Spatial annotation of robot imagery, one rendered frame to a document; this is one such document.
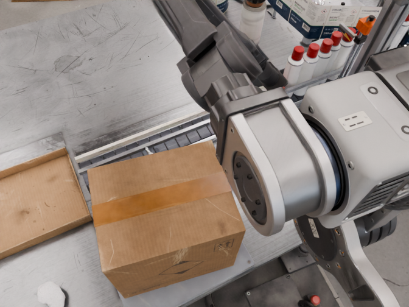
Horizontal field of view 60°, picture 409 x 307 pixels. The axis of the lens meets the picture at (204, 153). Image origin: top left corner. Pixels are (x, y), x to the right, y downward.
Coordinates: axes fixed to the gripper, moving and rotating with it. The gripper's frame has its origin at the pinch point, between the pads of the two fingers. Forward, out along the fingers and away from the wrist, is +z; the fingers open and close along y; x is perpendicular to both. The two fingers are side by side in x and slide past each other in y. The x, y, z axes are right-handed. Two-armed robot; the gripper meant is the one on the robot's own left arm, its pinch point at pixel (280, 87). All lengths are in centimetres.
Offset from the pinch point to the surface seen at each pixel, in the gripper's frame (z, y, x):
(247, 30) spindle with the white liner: -2.6, 25.7, -4.1
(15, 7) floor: 25, 232, 120
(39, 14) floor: 34, 214, 108
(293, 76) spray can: -2.9, -1.6, -5.5
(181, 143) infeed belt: -19.7, -2.2, 33.5
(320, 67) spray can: 2.8, -2.6, -13.7
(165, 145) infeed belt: -22.9, -0.7, 37.5
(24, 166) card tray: -47, 14, 72
